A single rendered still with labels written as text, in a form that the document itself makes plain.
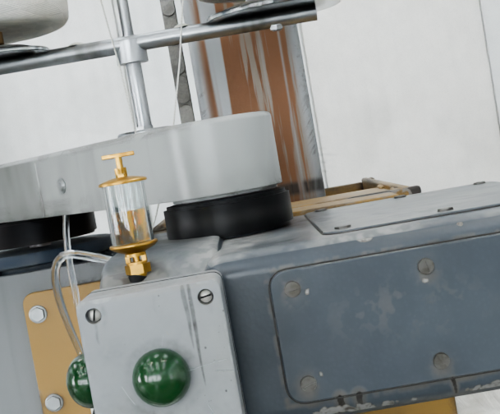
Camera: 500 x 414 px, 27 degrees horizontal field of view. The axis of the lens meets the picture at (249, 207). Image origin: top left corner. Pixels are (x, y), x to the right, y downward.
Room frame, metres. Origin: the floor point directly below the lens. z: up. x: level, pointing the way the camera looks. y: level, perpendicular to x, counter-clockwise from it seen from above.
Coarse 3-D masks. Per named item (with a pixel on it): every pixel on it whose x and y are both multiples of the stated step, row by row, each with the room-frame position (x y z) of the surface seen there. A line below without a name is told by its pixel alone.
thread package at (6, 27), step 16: (0, 0) 0.84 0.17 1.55; (16, 0) 0.85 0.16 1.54; (32, 0) 0.86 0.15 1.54; (48, 0) 0.88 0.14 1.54; (64, 0) 0.91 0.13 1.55; (0, 16) 0.84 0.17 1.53; (16, 16) 0.85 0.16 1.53; (32, 16) 0.86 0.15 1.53; (48, 16) 0.88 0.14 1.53; (64, 16) 0.91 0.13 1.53; (0, 32) 0.91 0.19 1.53; (16, 32) 0.93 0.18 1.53; (32, 32) 0.94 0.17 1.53; (48, 32) 0.96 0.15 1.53
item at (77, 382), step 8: (80, 360) 0.54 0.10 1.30; (72, 368) 0.54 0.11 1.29; (80, 368) 0.53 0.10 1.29; (72, 376) 0.53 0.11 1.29; (80, 376) 0.53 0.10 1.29; (72, 384) 0.53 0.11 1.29; (80, 384) 0.53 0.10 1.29; (88, 384) 0.53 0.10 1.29; (72, 392) 0.53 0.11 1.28; (80, 392) 0.53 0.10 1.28; (88, 392) 0.53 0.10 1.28; (80, 400) 0.53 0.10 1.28; (88, 400) 0.53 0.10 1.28
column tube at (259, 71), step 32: (192, 0) 1.06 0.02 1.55; (256, 32) 1.06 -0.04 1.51; (288, 32) 1.06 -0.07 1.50; (192, 64) 1.07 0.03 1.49; (224, 64) 1.06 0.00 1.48; (256, 64) 1.06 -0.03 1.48; (288, 64) 1.06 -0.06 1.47; (224, 96) 1.06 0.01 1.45; (256, 96) 1.06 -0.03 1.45; (288, 96) 1.06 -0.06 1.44; (288, 128) 1.06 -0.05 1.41; (288, 160) 1.06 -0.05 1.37; (320, 192) 1.07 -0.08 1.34
